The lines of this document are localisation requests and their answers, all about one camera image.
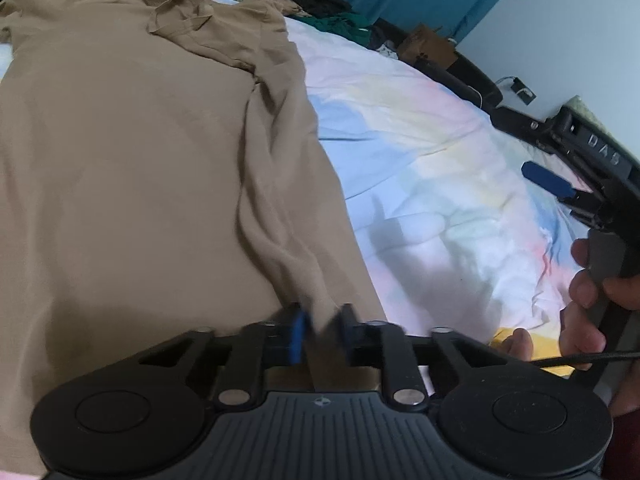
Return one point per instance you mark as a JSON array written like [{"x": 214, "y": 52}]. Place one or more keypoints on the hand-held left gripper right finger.
[{"x": 346, "y": 332}]

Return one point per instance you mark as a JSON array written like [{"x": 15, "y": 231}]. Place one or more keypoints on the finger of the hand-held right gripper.
[
  {"x": 545, "y": 177},
  {"x": 520, "y": 122}
]

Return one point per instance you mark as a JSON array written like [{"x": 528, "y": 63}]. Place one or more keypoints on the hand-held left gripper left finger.
[{"x": 298, "y": 335}]

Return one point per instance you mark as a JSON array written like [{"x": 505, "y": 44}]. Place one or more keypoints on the tan printed t-shirt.
[{"x": 125, "y": 160}]

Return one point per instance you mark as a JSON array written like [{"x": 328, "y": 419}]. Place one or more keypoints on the person's right hand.
[{"x": 580, "y": 325}]

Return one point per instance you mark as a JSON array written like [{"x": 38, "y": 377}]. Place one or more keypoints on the black sofa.
[{"x": 470, "y": 77}]

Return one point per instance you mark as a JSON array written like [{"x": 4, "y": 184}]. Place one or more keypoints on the pastel tie-dye bed cover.
[{"x": 425, "y": 160}]

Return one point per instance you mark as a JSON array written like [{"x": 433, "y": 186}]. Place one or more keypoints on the brown paper bag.
[{"x": 427, "y": 47}]

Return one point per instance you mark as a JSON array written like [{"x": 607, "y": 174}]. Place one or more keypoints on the green garment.
[{"x": 345, "y": 27}]

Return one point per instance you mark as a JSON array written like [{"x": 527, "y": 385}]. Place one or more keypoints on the beige patterned garment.
[{"x": 290, "y": 5}]

